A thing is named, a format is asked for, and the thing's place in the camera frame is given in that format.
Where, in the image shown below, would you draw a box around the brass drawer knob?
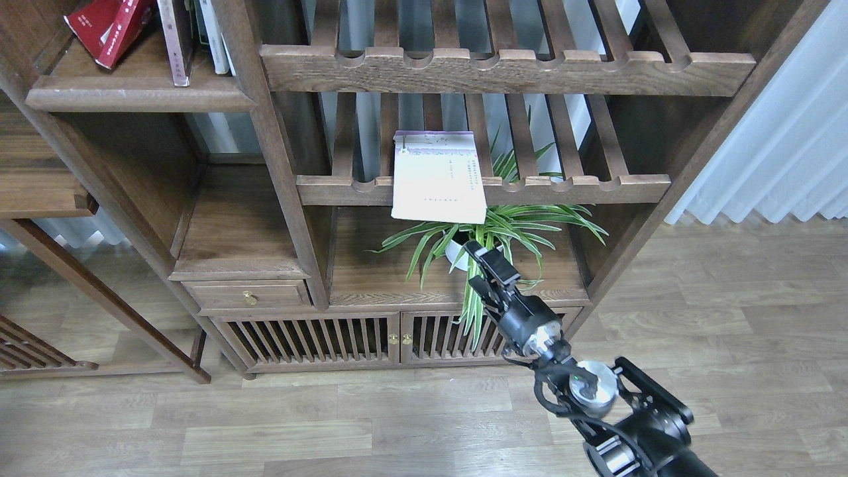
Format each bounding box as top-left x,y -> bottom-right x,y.
242,291 -> 258,306

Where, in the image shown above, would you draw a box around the green spider plant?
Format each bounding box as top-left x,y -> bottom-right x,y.
366,148 -> 609,350

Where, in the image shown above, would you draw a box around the wooden side rack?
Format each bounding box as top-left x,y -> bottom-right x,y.
1,316 -> 99,378

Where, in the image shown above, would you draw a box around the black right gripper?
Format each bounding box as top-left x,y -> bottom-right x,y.
463,240 -> 564,358

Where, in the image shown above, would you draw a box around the white upright book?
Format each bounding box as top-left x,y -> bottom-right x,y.
199,0 -> 231,75

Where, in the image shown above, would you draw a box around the white pleated curtain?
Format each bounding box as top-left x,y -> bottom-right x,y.
665,1 -> 847,225

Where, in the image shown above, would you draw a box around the maroon book white characters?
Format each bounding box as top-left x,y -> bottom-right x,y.
157,0 -> 194,87

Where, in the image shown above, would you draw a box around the white plant pot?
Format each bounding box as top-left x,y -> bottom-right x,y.
442,231 -> 505,272

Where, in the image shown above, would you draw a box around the white lavender paperback book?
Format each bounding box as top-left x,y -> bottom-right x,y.
391,131 -> 487,224

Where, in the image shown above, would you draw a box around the red paperback book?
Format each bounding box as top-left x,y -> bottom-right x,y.
64,1 -> 157,70

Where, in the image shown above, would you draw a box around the green spine upright book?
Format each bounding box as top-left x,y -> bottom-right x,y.
190,0 -> 210,52

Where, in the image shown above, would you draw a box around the dark wooden bookshelf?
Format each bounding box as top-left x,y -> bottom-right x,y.
2,1 -> 829,378

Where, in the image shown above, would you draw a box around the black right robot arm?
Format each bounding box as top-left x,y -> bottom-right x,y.
464,240 -> 714,476

